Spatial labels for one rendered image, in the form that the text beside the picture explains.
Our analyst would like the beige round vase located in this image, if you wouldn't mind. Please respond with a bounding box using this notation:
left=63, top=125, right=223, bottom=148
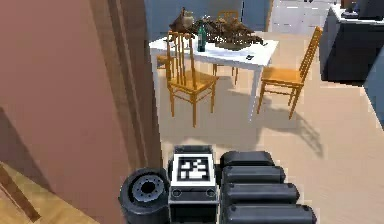
left=182, top=11, right=195, bottom=29

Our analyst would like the green glass bottle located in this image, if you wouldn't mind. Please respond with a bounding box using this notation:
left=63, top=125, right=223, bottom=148
left=197, top=23, right=207, bottom=53

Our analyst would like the orange wooden chair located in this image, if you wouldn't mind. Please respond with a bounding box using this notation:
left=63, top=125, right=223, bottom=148
left=213, top=10, right=240, bottom=86
left=165, top=30, right=220, bottom=128
left=256, top=26, right=324, bottom=120
left=156, top=53, right=170, bottom=70

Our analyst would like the brown wooden door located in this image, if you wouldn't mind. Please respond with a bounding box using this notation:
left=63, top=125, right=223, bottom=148
left=0, top=0, right=163, bottom=224

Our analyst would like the brown house plant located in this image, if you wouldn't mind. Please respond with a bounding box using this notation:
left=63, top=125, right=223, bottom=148
left=169, top=7, right=268, bottom=52

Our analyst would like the white dining table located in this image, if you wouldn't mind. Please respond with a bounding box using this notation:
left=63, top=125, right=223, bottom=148
left=148, top=35, right=280, bottom=122

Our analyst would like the dark grey kitchen counter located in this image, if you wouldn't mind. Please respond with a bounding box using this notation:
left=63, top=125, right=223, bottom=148
left=319, top=0, right=384, bottom=84

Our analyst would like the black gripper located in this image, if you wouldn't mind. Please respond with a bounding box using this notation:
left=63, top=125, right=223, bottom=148
left=118, top=167, right=172, bottom=224

